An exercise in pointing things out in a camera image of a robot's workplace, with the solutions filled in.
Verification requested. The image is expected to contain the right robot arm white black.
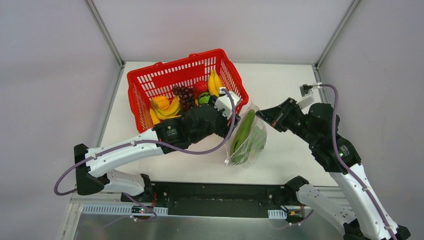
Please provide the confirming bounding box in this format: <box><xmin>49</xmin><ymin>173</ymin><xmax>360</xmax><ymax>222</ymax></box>
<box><xmin>256</xmin><ymin>98</ymin><xmax>411</xmax><ymax>240</ymax></box>

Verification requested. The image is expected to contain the yellow banana bunch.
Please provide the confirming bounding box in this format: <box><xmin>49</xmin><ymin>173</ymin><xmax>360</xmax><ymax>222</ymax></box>
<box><xmin>149</xmin><ymin>96</ymin><xmax>181</xmax><ymax>125</ymax></box>
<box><xmin>207</xmin><ymin>69</ymin><xmax>223</xmax><ymax>97</ymax></box>

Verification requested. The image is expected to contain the green leafy vegetable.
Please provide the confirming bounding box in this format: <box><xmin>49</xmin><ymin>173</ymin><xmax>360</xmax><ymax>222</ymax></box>
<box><xmin>230</xmin><ymin>109</ymin><xmax>256</xmax><ymax>154</ymax></box>

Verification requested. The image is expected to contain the green bell pepper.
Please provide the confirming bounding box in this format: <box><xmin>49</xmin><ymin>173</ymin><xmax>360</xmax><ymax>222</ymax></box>
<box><xmin>197</xmin><ymin>92</ymin><xmax>211</xmax><ymax>105</ymax></box>

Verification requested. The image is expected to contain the orange bell pepper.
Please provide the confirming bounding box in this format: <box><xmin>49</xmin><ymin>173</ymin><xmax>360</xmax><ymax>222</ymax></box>
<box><xmin>150</xmin><ymin>95</ymin><xmax>170</xmax><ymax>110</ymax></box>

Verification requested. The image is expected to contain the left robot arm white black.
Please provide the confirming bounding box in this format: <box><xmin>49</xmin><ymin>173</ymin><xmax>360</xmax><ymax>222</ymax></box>
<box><xmin>73</xmin><ymin>104</ymin><xmax>240</xmax><ymax>203</ymax></box>

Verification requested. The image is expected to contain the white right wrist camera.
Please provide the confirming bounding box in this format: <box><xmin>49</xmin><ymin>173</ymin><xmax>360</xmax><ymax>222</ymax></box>
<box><xmin>297</xmin><ymin>82</ymin><xmax>322</xmax><ymax>110</ymax></box>

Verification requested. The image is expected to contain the red apple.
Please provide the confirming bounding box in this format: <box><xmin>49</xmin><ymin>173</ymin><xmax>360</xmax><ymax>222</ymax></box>
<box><xmin>193</xmin><ymin>80</ymin><xmax>209</xmax><ymax>95</ymax></box>

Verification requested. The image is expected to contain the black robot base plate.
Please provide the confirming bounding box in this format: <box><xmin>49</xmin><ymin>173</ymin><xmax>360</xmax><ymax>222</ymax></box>
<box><xmin>134</xmin><ymin>181</ymin><xmax>302</xmax><ymax>218</ymax></box>

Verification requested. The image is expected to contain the red plastic shopping basket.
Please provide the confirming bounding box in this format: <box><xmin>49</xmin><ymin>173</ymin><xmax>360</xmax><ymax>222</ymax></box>
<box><xmin>126</xmin><ymin>48</ymin><xmax>249</xmax><ymax>133</ymax></box>

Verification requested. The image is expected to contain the dark purple grape bunch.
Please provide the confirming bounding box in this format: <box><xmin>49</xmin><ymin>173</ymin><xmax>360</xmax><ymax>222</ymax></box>
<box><xmin>172</xmin><ymin>85</ymin><xmax>197</xmax><ymax>112</ymax></box>

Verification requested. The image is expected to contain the clear zip top bag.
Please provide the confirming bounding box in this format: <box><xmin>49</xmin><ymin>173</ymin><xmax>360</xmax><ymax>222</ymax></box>
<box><xmin>224</xmin><ymin>103</ymin><xmax>268</xmax><ymax>168</ymax></box>

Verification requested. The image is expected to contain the green lettuce head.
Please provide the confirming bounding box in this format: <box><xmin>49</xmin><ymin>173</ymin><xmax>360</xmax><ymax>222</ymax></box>
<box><xmin>229</xmin><ymin>126</ymin><xmax>267</xmax><ymax>165</ymax></box>

